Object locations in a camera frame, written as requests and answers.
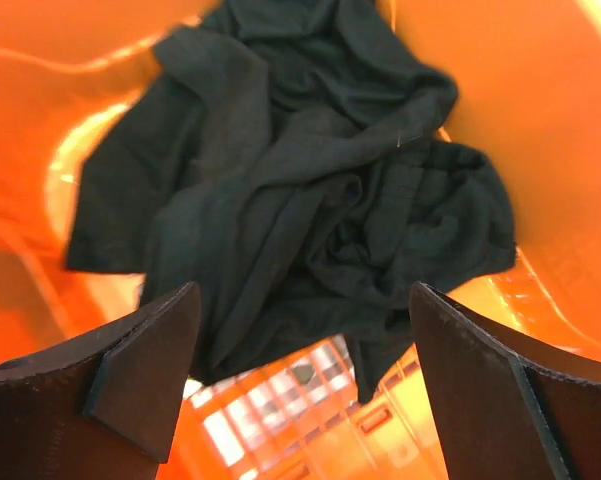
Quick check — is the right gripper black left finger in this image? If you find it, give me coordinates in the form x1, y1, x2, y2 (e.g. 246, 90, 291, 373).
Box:
0, 283, 200, 479

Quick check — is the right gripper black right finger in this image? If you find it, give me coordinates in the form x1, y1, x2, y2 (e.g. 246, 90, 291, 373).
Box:
409, 283, 601, 480

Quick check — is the black t-shirt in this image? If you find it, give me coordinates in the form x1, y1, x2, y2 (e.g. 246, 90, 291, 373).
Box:
66, 1, 516, 403

